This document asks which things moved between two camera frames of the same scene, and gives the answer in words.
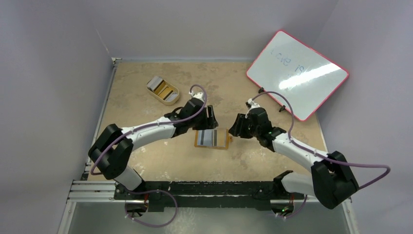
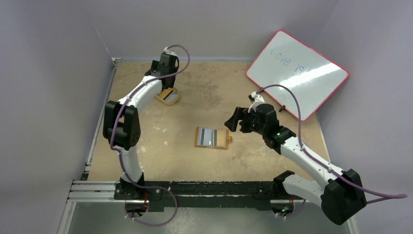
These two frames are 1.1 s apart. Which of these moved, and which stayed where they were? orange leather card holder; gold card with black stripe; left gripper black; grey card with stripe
Moved: left gripper black
Stayed: gold card with black stripe; orange leather card holder; grey card with stripe
